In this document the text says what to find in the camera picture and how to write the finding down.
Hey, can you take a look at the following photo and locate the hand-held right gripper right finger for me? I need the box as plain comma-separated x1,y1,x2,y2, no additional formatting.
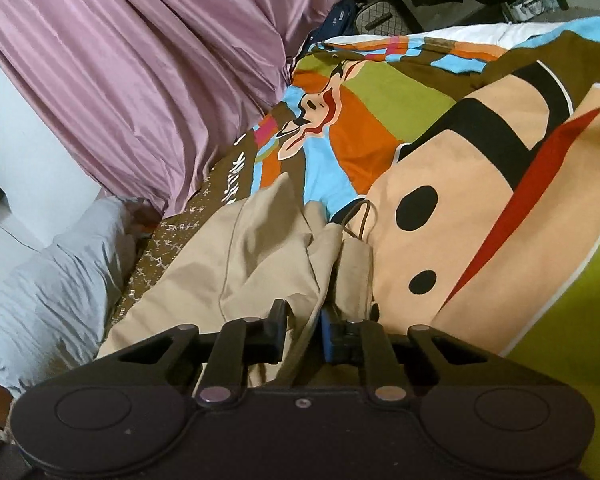
320,307,503,407

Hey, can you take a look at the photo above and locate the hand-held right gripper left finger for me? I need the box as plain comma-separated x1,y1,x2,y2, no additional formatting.
97,299,290,408

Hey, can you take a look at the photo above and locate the beige hooded jacket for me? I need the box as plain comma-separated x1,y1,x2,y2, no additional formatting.
97,172,382,402

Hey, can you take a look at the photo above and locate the colourful printed blanket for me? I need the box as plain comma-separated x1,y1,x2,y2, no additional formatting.
100,14,600,480

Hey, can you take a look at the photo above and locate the grey pillow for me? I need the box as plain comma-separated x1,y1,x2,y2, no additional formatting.
0,195,142,397

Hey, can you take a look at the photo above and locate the pink curtain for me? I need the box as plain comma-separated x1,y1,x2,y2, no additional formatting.
0,0,349,217

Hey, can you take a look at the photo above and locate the dark blue bag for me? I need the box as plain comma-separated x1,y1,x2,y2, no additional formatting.
307,2,357,44

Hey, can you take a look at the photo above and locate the dark mesh object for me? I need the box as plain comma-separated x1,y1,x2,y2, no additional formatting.
355,0,407,37

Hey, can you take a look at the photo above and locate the thin dark cable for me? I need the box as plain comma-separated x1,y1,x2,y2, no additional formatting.
0,212,46,252

